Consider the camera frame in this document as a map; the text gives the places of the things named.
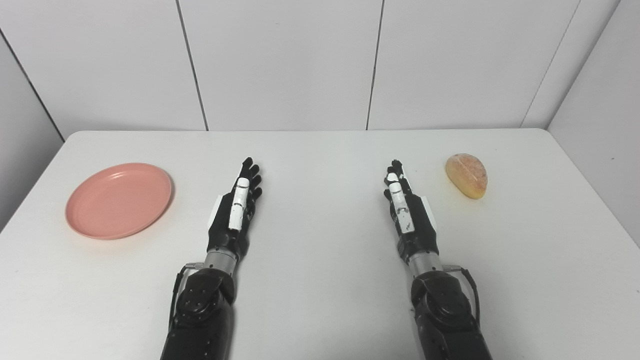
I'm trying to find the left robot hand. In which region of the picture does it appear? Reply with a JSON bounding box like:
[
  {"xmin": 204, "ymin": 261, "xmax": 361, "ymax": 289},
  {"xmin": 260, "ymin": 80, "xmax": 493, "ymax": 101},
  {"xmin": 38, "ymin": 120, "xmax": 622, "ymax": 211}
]
[{"xmin": 206, "ymin": 157, "xmax": 263, "ymax": 262}]

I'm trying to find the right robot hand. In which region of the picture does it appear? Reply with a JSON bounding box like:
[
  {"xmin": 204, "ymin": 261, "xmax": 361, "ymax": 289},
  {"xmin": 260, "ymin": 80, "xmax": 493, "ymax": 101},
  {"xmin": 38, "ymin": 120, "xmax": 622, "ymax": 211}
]
[{"xmin": 383, "ymin": 159, "xmax": 440, "ymax": 264}]

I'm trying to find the golden bread roll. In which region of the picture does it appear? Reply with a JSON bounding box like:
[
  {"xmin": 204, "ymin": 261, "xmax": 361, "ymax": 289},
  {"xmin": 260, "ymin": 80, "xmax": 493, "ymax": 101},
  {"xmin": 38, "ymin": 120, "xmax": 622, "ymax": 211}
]
[{"xmin": 445, "ymin": 153, "xmax": 488, "ymax": 200}]

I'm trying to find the pink plate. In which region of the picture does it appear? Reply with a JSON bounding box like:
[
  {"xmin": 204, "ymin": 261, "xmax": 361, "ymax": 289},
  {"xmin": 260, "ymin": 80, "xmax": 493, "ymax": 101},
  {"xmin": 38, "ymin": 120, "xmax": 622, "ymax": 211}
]
[{"xmin": 65, "ymin": 162, "xmax": 173, "ymax": 241}]

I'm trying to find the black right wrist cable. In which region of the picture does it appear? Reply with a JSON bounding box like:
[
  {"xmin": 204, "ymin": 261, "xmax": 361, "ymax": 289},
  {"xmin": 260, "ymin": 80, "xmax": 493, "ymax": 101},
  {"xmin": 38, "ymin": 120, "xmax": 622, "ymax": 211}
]
[{"xmin": 443, "ymin": 264, "xmax": 481, "ymax": 326}]

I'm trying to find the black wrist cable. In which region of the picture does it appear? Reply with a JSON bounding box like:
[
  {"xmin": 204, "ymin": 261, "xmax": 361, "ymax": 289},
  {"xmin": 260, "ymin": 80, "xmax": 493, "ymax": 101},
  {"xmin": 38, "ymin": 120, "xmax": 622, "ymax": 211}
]
[
  {"xmin": 443, "ymin": 264, "xmax": 481, "ymax": 326},
  {"xmin": 169, "ymin": 264, "xmax": 200, "ymax": 333}
]

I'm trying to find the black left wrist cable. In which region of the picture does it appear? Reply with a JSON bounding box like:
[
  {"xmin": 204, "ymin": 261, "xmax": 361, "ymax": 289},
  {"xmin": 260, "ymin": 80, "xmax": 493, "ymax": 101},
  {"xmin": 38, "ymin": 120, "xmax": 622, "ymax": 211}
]
[{"xmin": 169, "ymin": 264, "xmax": 200, "ymax": 333}]

